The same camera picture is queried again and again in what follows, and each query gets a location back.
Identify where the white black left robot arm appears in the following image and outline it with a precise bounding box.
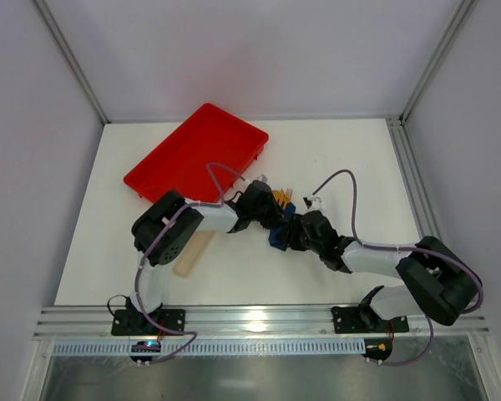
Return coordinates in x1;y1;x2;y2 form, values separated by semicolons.
131;180;288;313

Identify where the white slotted cable duct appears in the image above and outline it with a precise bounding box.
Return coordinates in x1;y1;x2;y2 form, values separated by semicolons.
52;338;365;357

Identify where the orange plastic spoon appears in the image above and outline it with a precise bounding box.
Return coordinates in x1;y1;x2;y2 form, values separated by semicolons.
272;190;285;205

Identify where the right black controller board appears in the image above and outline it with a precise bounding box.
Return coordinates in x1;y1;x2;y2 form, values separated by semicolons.
362;338;392;361

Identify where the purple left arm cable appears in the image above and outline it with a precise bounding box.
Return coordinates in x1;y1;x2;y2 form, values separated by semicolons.
133;162;256;368

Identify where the red plastic tray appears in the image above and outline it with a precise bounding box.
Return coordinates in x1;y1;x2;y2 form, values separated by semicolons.
124;103;269;203

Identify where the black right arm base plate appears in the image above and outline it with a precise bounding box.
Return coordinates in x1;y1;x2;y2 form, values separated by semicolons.
331;306;409;334

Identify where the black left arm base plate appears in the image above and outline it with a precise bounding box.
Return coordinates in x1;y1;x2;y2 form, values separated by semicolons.
111;307;186;337

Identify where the left black controller board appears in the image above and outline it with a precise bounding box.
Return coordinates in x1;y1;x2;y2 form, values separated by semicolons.
130;340;161;363

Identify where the orange plastic fork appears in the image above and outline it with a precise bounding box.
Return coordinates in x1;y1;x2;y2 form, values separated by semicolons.
281;188;293;209

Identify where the aluminium right corner post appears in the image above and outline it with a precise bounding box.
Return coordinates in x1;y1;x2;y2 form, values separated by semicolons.
400;0;478;124

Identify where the aluminium corner post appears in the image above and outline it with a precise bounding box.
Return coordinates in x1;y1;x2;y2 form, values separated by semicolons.
400;0;478;124
31;0;110;124

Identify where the aluminium left corner post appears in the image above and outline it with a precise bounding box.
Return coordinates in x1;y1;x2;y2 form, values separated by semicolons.
31;0;110;124

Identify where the aluminium right side rail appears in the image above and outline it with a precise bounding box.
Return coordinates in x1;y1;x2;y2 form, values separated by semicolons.
386;116;442;237

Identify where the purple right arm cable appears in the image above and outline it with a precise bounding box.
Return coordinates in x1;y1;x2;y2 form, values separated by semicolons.
312;169;484;368

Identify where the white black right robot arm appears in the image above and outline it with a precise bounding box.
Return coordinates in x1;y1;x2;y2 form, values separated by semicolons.
278;211;483;331

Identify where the aluminium front rail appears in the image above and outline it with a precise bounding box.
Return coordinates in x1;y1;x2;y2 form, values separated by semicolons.
32;304;490;341

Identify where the black controller board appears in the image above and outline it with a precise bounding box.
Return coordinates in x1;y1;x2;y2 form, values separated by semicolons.
130;340;161;363
362;338;392;361

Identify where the aluminium rail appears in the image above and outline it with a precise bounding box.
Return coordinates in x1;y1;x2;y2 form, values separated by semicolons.
386;116;442;237
32;304;490;341

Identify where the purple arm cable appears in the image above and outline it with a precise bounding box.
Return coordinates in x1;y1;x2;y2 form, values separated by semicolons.
312;169;484;368
133;162;256;368

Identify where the dark blue paper napkin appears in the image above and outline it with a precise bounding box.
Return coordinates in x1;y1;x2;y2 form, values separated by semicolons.
268;202;296;251

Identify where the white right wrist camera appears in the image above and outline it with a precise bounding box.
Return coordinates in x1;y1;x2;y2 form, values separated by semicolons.
303;195;323;212

